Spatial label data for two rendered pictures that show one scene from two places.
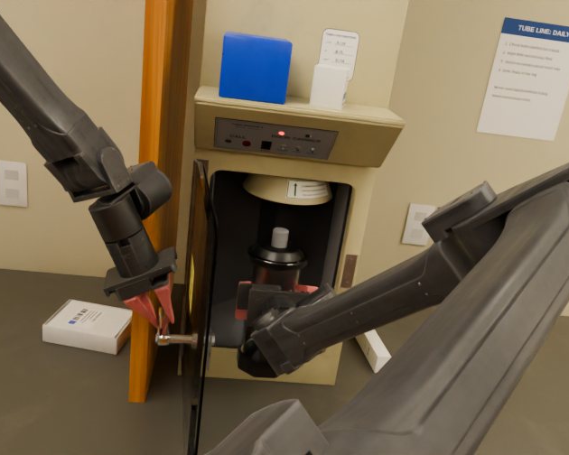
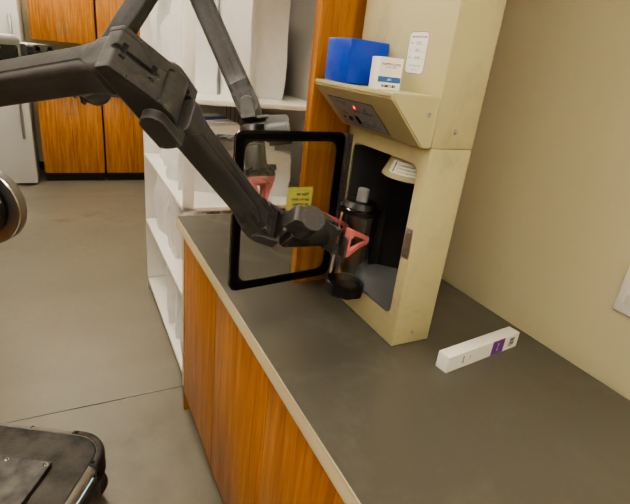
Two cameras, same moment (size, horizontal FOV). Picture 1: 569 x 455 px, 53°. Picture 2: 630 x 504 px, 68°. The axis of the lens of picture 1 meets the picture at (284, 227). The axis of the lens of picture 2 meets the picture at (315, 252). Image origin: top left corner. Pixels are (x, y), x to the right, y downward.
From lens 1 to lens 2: 1.05 m
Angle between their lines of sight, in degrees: 63
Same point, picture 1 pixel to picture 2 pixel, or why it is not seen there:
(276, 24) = (389, 34)
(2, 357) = not seen: hidden behind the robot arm
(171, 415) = (291, 291)
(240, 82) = (331, 68)
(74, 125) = (235, 81)
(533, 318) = (20, 65)
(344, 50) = (420, 48)
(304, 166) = (392, 145)
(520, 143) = not seen: outside the picture
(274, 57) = (343, 49)
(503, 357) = not seen: outside the picture
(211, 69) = not seen: hidden behind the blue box
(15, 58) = (221, 47)
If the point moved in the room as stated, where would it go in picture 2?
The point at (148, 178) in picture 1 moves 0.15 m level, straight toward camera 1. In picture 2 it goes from (277, 122) to (221, 121)
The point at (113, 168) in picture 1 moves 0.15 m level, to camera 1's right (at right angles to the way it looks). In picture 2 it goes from (245, 106) to (259, 114)
